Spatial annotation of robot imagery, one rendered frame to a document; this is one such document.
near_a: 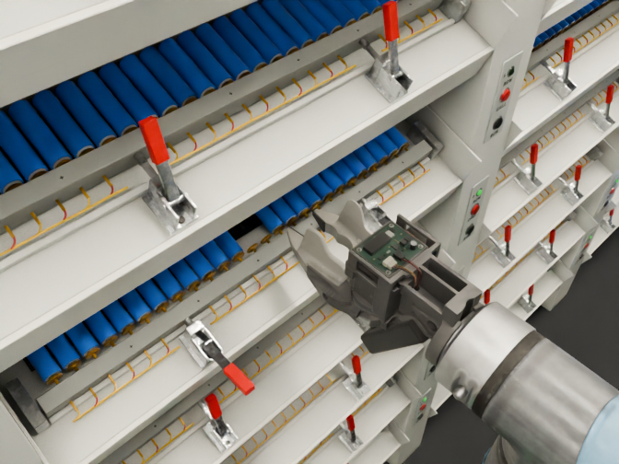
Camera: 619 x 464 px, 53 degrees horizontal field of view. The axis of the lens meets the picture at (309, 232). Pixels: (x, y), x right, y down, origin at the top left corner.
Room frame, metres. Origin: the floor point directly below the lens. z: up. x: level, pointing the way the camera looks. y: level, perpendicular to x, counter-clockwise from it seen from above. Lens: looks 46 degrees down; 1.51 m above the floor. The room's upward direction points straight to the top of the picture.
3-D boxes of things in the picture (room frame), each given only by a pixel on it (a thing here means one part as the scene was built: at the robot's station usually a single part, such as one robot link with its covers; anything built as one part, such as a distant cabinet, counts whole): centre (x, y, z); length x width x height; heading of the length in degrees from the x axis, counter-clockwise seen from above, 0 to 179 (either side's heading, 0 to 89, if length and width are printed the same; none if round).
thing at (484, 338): (0.31, -0.15, 1.04); 0.10 x 0.05 x 0.09; 134
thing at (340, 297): (0.40, -0.04, 1.02); 0.09 x 0.05 x 0.02; 51
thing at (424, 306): (0.37, -0.10, 1.05); 0.12 x 0.08 x 0.09; 44
